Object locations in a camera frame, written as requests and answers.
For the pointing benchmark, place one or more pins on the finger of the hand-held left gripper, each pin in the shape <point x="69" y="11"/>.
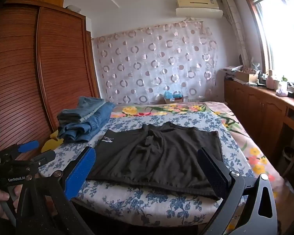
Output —
<point x="43" y="158"/>
<point x="27" y="146"/>

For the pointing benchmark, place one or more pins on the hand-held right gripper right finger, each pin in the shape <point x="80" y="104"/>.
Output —
<point x="210" y="172"/>

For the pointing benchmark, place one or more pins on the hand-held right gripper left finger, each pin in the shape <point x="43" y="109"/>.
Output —
<point x="80" y="173"/>

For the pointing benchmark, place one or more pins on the black pants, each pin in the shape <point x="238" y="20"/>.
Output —
<point x="156" y="156"/>

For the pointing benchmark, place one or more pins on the yellow cloth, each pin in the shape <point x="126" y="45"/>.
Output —
<point x="50" y="144"/>

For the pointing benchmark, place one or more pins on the folded blue denim jeans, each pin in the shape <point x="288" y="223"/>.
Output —
<point x="98" y="124"/>

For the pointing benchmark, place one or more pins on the pink flower-printed blanket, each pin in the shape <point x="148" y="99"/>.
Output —
<point x="235" y="117"/>

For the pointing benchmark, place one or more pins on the blue floral bed sheet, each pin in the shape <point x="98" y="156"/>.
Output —
<point x="137" y="200"/>

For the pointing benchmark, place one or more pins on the folded grey-blue jeans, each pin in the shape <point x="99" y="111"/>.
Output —
<point x="85" y="107"/>

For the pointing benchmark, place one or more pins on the wooden sideboard cabinet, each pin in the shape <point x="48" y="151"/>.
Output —
<point x="254" y="112"/>

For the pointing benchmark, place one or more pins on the trash bin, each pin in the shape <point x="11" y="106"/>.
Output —
<point x="289" y="156"/>

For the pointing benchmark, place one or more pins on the cardboard box with blue packs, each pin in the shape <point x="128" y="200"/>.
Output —
<point x="173" y="97"/>

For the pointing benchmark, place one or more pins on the wooden slatted wardrobe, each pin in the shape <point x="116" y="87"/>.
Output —
<point x="58" y="66"/>

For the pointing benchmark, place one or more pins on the open cardboard box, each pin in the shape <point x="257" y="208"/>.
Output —
<point x="246" y="76"/>

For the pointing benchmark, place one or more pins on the stack of papers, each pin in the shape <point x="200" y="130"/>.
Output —
<point x="231" y="71"/>

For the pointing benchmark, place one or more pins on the pink white pouch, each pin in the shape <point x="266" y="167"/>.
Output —
<point x="281" y="90"/>

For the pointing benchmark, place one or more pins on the green bottle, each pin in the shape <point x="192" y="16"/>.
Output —
<point x="284" y="78"/>

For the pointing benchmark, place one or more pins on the circle-patterned sheer curtain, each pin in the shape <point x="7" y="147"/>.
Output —
<point x="156" y="61"/>

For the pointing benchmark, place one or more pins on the gathered window curtain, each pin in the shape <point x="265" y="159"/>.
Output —
<point x="236" y="29"/>

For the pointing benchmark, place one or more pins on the white box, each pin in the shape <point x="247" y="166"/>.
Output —
<point x="72" y="7"/>

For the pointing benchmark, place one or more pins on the window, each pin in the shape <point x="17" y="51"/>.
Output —
<point x="279" y="29"/>

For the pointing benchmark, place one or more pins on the wall air conditioner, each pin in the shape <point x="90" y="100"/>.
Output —
<point x="198" y="7"/>

